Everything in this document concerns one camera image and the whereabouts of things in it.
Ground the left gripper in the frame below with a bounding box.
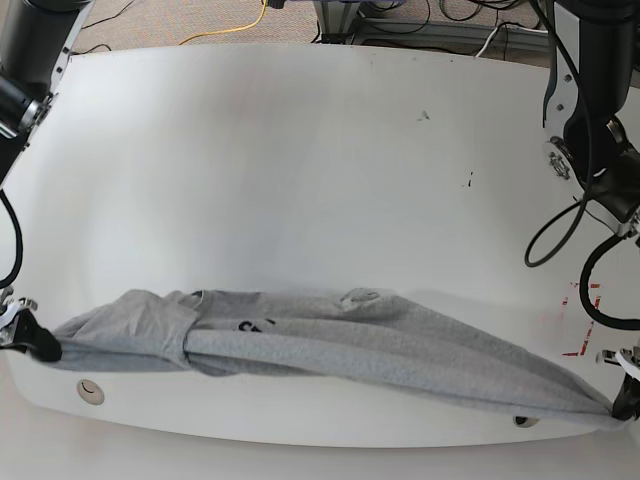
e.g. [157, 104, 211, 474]
[596, 345, 640, 421]

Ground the right table cable grommet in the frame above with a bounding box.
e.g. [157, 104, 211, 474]
[513, 416, 539, 429]

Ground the red tape rectangle marking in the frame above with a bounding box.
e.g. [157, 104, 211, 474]
[558, 282, 595, 358]

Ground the table cable grommet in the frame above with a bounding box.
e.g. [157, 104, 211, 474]
[513, 416, 539, 429]
[76, 379, 105, 406]

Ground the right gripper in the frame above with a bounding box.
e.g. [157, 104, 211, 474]
[1, 287, 62, 363]

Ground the left table cable grommet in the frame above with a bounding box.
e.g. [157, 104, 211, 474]
[76, 379, 105, 406]

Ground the yellow cable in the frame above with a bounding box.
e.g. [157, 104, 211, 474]
[178, 0, 266, 47]

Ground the grey t-shirt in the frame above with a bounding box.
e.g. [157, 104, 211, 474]
[54, 289, 632, 430]

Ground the aluminium frame stand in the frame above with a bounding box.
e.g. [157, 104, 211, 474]
[312, 1, 547, 56]

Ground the black floor cable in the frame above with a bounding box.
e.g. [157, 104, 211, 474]
[69, 0, 139, 56]

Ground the white cable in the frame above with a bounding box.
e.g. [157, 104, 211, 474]
[474, 24, 506, 59]

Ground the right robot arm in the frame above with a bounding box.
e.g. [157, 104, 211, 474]
[1, 0, 94, 363]

